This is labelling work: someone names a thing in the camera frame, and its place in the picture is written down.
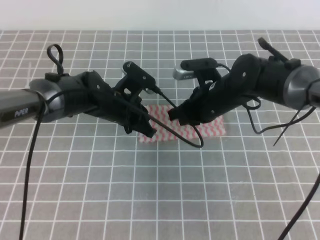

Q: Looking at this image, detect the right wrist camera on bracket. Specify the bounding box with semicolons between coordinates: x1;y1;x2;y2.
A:
172;57;222;87

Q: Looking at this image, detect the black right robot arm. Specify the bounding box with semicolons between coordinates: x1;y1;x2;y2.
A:
168;37;320;125

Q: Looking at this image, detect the black right camera cable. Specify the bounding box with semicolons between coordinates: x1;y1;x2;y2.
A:
217;63;320;240

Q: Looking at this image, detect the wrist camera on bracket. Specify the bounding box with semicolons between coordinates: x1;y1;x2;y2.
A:
172;57;222;87
114;61;156;95

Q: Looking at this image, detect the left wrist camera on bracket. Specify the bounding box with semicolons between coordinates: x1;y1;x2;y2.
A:
114;61;156;95

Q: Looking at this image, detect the pink white wavy striped towel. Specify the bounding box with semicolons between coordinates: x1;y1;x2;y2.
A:
138;104;226;143

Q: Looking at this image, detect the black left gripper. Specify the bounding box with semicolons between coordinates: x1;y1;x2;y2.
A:
82;71;155;137

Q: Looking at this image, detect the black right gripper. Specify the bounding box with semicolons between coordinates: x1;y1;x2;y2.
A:
168;54;261;126

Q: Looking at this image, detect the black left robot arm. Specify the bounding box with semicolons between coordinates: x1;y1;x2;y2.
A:
0;71;156;138

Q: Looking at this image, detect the black camera cable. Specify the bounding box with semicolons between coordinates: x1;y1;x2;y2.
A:
21;86;205;240
217;63;320;240

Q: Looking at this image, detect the black left camera cable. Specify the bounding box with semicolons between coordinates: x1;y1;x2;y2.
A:
21;86;205;240

